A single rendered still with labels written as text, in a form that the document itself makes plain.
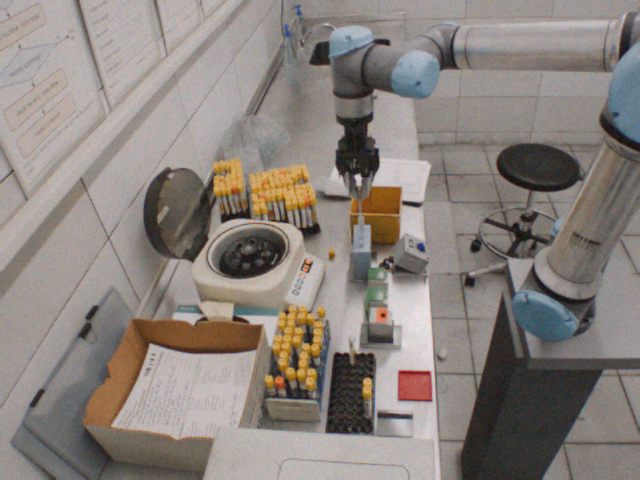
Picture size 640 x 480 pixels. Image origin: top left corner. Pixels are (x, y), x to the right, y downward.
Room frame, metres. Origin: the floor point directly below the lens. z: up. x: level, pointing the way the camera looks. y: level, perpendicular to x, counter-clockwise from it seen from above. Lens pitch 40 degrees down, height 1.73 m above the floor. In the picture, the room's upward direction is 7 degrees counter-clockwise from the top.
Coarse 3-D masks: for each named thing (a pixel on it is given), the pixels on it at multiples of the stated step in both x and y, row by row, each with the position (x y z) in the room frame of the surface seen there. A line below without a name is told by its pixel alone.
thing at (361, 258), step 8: (360, 232) 0.90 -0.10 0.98; (368, 232) 0.90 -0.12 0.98; (360, 240) 0.87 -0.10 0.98; (368, 240) 0.87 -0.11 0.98; (360, 248) 0.85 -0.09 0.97; (368, 248) 0.84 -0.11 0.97; (352, 256) 0.92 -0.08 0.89; (360, 256) 0.83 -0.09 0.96; (368, 256) 0.83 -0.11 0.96; (376, 256) 0.91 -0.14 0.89; (352, 264) 0.89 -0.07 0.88; (360, 264) 0.83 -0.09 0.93; (368, 264) 0.83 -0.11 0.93; (376, 264) 0.88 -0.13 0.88; (352, 272) 0.86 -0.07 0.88; (360, 272) 0.83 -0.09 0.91; (352, 280) 0.84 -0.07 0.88; (360, 280) 0.83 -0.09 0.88
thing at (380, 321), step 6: (372, 312) 0.67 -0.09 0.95; (378, 312) 0.66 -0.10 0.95; (384, 312) 0.66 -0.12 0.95; (390, 312) 0.67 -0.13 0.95; (372, 318) 0.65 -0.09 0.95; (378, 318) 0.65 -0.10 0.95; (384, 318) 0.65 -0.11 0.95; (390, 318) 0.65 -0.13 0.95; (372, 324) 0.64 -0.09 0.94; (378, 324) 0.64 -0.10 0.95; (384, 324) 0.63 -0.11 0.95; (390, 324) 0.63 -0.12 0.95; (372, 330) 0.64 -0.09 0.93; (378, 330) 0.64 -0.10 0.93; (384, 330) 0.63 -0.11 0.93; (390, 330) 0.63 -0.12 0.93
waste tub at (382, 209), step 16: (384, 192) 1.09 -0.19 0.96; (400, 192) 1.08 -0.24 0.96; (352, 208) 1.02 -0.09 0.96; (368, 208) 1.10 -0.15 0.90; (384, 208) 1.09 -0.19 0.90; (400, 208) 0.98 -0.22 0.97; (352, 224) 0.98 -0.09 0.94; (368, 224) 0.97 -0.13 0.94; (384, 224) 0.96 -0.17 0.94; (400, 224) 0.98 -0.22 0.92; (352, 240) 0.98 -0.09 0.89; (384, 240) 0.96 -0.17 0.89
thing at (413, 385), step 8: (400, 376) 0.55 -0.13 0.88; (408, 376) 0.55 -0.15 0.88; (416, 376) 0.54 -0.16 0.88; (424, 376) 0.54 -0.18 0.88; (400, 384) 0.53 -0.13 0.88; (408, 384) 0.53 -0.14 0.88; (416, 384) 0.53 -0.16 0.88; (424, 384) 0.52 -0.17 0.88; (400, 392) 0.51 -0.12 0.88; (408, 392) 0.51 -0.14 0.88; (416, 392) 0.51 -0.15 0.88; (424, 392) 0.51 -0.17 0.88; (400, 400) 0.50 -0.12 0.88; (408, 400) 0.49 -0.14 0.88; (416, 400) 0.49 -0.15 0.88; (424, 400) 0.49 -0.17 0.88; (432, 400) 0.48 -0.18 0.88
